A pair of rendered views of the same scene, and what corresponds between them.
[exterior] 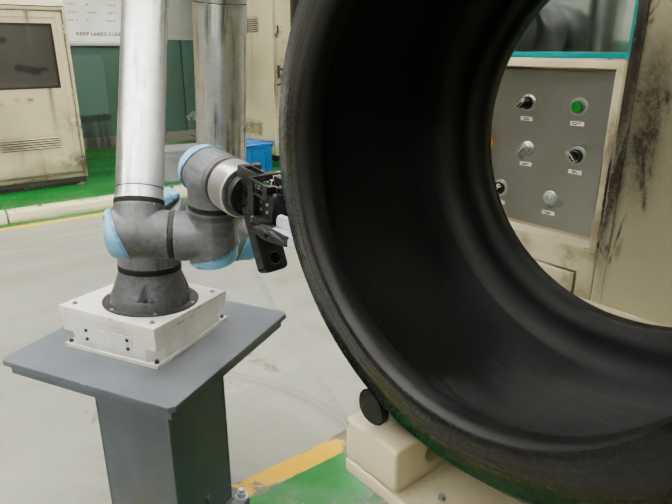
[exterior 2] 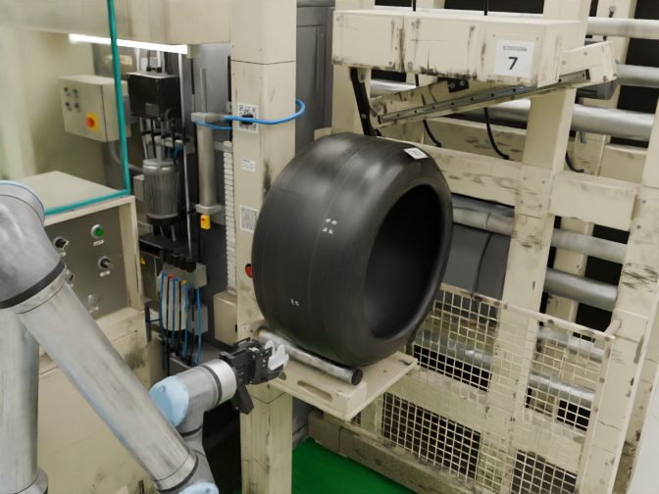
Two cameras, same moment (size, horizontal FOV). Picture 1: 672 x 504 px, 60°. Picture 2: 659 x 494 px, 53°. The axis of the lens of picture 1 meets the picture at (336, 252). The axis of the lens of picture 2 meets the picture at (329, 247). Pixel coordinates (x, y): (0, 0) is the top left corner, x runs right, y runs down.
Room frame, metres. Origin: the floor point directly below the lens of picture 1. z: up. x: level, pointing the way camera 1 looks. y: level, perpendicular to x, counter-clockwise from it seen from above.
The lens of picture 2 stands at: (1.01, 1.35, 1.85)
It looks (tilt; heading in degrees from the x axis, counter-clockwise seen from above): 22 degrees down; 256
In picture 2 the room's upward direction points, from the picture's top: 2 degrees clockwise
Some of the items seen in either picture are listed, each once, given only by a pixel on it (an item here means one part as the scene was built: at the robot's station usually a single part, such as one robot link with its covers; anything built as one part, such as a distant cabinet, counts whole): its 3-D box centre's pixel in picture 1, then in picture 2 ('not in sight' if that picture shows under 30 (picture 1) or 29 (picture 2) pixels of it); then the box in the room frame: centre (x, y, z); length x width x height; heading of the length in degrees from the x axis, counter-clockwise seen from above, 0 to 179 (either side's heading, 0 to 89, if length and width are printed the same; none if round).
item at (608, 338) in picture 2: not in sight; (450, 386); (0.17, -0.30, 0.65); 0.90 x 0.02 x 0.70; 129
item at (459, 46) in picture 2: not in sight; (448, 44); (0.26, -0.36, 1.71); 0.61 x 0.25 x 0.15; 129
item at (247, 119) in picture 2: not in sight; (264, 113); (0.75, -0.45, 1.52); 0.19 x 0.19 x 0.06; 39
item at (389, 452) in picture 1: (466, 399); (304, 374); (0.68, -0.18, 0.84); 0.36 x 0.09 x 0.06; 129
